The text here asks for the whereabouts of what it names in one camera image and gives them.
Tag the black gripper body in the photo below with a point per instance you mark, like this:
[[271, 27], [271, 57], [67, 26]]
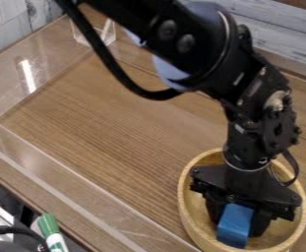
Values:
[[251, 189]]

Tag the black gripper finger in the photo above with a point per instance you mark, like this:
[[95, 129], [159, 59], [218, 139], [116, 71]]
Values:
[[215, 207], [259, 222]]

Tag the blue rectangular block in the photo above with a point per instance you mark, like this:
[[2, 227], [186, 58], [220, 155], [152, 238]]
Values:
[[234, 226]]

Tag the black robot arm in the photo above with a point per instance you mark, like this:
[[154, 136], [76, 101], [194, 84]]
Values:
[[203, 54]]

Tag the brown wooden bowl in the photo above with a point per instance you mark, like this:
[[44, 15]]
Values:
[[281, 235]]

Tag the green white marker pen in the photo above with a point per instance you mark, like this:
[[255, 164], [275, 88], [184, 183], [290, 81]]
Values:
[[51, 233]]

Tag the clear acrylic tray wall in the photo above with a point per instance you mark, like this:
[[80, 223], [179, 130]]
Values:
[[95, 217]]

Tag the clear acrylic corner bracket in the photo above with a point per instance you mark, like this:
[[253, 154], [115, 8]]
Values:
[[104, 30]]

